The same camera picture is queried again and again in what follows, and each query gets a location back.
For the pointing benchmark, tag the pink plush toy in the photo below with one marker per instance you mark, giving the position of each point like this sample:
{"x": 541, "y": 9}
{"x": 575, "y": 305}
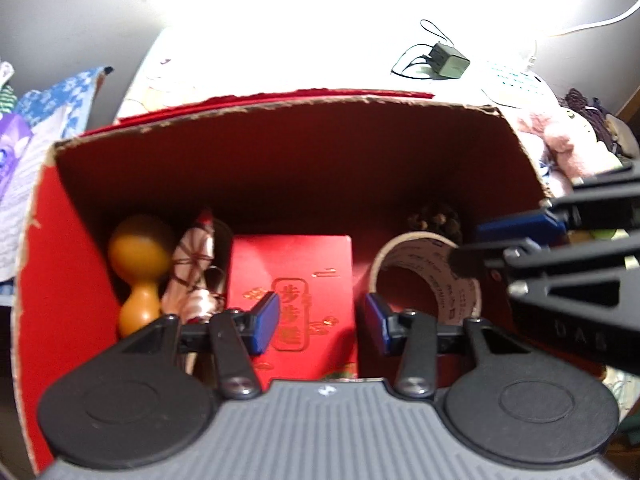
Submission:
{"x": 560, "y": 140}

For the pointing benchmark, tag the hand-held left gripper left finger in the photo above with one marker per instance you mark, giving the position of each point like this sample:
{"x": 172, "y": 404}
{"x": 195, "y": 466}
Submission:
{"x": 265, "y": 322}

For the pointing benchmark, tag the large red cardboard box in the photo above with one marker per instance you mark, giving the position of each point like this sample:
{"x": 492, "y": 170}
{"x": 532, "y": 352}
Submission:
{"x": 300, "y": 170}

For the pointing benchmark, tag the wooden gourd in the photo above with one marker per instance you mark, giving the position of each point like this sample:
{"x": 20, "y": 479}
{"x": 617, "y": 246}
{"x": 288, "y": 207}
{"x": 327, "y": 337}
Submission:
{"x": 140, "y": 252}

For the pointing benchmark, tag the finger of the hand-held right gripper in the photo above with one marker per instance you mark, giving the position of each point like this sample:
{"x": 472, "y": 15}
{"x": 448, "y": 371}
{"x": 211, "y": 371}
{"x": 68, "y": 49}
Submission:
{"x": 520, "y": 227}
{"x": 480, "y": 259}

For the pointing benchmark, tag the pale printed blanket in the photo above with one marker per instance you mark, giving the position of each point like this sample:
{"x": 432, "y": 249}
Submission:
{"x": 300, "y": 35}

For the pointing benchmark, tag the small red gift box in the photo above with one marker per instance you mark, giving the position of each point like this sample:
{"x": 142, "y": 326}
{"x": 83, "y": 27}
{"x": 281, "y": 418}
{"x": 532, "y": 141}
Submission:
{"x": 295, "y": 265}

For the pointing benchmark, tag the brown pine cone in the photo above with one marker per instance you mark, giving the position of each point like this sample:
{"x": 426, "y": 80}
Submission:
{"x": 435, "y": 221}

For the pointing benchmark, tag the white dotted pouch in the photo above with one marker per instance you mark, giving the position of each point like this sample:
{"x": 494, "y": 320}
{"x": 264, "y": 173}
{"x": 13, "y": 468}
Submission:
{"x": 515, "y": 80}

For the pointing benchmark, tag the blue floral cloth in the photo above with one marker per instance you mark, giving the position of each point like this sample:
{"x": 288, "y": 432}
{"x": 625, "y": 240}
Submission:
{"x": 70, "y": 100}

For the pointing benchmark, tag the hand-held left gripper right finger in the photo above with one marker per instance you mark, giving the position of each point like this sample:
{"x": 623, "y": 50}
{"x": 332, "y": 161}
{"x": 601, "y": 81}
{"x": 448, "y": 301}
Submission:
{"x": 377, "y": 324}

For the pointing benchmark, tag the beige tape roll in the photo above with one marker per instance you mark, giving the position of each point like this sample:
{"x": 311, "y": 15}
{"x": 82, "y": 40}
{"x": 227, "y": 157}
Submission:
{"x": 450, "y": 280}

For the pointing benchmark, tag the grey charger adapter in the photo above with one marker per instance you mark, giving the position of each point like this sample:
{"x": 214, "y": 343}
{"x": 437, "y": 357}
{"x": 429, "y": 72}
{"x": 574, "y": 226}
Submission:
{"x": 449, "y": 62}

